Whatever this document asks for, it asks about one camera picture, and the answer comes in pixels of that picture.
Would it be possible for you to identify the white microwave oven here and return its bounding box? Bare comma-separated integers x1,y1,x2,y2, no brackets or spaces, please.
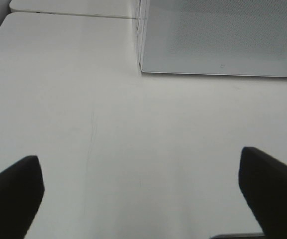
134,0,150,72

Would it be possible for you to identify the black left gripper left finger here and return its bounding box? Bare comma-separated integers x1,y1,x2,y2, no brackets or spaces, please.
0,155,45,239

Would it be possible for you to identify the white microwave door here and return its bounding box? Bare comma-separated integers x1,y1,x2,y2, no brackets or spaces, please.
143,0,287,77

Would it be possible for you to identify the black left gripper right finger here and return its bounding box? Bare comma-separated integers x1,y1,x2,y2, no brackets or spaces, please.
238,147,287,239

